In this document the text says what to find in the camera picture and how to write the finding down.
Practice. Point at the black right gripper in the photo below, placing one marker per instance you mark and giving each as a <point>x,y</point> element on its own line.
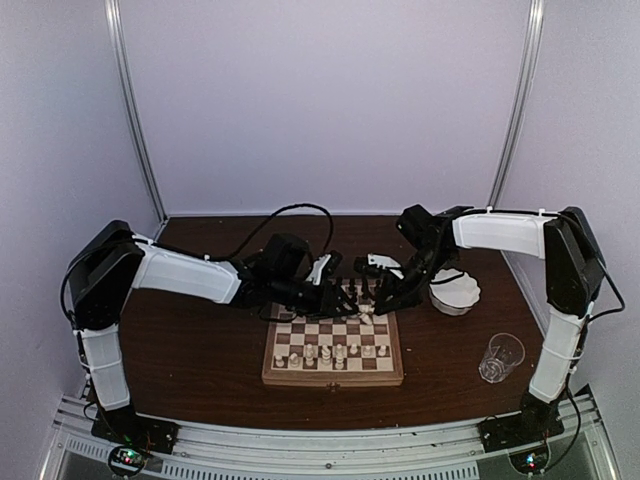
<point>402,292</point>

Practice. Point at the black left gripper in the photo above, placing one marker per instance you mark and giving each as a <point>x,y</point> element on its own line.
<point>325,306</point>

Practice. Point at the white knight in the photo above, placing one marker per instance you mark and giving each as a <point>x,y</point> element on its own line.
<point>365,316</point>

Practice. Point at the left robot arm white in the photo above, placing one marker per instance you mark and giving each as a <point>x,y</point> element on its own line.
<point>120,272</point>

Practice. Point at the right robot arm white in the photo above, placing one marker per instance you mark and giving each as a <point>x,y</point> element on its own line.
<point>573,265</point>

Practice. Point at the wooden chess board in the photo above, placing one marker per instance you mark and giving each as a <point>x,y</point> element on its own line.
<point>289,333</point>

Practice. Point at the white scalloped bowl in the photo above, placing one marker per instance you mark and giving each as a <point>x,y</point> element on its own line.
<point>454,292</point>

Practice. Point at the clear plastic cup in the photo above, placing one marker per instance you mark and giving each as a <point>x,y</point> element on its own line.
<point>503,354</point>

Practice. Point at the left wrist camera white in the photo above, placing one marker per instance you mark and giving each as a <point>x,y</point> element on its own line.
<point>323,267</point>

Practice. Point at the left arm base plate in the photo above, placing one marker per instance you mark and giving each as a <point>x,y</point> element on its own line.
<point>125,426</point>

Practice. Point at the aluminium front rail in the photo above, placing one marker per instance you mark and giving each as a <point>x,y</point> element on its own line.
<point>441,451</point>

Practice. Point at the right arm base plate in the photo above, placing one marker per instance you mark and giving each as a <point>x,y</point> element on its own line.
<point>499,433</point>

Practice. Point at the right aluminium corner post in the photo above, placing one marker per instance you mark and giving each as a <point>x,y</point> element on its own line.
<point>528,65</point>

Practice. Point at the aluminium corner post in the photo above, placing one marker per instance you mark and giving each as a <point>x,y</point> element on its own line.
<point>528,65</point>
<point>116,32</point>

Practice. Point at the left aluminium corner post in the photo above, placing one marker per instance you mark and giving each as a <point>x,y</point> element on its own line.
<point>116,32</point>

